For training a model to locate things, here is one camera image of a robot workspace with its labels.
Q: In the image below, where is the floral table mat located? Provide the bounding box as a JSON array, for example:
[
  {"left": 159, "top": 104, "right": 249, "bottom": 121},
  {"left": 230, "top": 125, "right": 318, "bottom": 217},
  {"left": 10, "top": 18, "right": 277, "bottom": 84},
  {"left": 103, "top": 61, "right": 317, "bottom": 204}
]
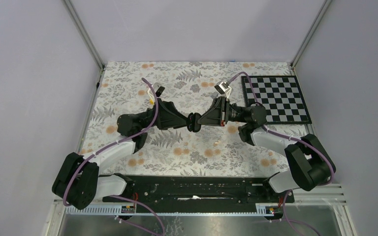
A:
[{"left": 79, "top": 61, "right": 291, "bottom": 177}]

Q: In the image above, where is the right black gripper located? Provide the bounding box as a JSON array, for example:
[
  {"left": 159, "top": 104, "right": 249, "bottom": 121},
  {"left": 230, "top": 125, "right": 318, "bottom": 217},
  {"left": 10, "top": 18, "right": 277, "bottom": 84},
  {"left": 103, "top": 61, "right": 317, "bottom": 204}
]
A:
[{"left": 195, "top": 97, "right": 246, "bottom": 127}]

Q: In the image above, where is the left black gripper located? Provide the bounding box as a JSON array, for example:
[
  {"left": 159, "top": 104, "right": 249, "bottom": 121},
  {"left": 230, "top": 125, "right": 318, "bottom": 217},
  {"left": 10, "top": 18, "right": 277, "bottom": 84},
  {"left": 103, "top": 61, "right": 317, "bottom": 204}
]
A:
[{"left": 137, "top": 98, "right": 193, "bottom": 131}]

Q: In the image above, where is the black earbud charging case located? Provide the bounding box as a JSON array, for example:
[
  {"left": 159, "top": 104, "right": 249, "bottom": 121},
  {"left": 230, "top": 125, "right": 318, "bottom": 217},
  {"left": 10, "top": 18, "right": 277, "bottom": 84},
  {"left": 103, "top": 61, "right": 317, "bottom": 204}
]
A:
[{"left": 187, "top": 113, "right": 201, "bottom": 133}]

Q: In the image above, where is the black white checkerboard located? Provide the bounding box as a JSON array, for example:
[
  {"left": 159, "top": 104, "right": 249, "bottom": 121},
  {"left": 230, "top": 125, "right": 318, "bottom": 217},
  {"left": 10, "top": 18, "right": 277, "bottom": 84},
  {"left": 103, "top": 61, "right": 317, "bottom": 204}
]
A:
[{"left": 241, "top": 76, "right": 312, "bottom": 124}]

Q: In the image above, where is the purple cable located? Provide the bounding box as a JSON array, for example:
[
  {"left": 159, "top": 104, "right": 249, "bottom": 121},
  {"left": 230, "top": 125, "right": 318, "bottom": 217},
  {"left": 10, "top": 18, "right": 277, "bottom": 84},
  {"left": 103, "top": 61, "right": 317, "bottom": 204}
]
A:
[
  {"left": 228, "top": 71, "right": 336, "bottom": 236},
  {"left": 62, "top": 77, "right": 161, "bottom": 236}
]

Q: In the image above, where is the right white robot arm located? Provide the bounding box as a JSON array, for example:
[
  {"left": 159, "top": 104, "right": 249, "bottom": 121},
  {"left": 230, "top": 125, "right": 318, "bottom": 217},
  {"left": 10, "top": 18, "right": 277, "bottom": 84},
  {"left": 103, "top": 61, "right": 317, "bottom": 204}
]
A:
[{"left": 189, "top": 96, "right": 336, "bottom": 203}]

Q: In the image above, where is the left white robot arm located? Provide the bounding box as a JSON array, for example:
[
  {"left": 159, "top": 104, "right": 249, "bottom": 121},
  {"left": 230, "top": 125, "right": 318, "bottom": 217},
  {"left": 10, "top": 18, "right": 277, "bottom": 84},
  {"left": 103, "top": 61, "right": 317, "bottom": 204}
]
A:
[{"left": 52, "top": 100, "right": 201, "bottom": 209}]

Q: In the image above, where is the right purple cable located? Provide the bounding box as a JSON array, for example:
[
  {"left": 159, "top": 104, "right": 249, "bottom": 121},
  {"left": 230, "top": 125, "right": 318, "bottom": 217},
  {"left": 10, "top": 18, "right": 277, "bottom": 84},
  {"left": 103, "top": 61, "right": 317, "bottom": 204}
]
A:
[{"left": 228, "top": 71, "right": 336, "bottom": 236}]

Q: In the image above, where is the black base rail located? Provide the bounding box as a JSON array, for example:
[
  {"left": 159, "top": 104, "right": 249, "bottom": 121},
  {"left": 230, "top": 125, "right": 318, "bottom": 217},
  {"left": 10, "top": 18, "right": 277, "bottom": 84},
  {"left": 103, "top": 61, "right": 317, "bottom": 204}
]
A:
[{"left": 102, "top": 175, "right": 296, "bottom": 216}]

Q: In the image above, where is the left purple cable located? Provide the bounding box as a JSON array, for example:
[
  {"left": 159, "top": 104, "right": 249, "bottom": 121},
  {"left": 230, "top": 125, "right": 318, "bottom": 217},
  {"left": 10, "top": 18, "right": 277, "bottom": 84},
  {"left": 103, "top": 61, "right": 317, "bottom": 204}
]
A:
[{"left": 62, "top": 77, "right": 161, "bottom": 236}]

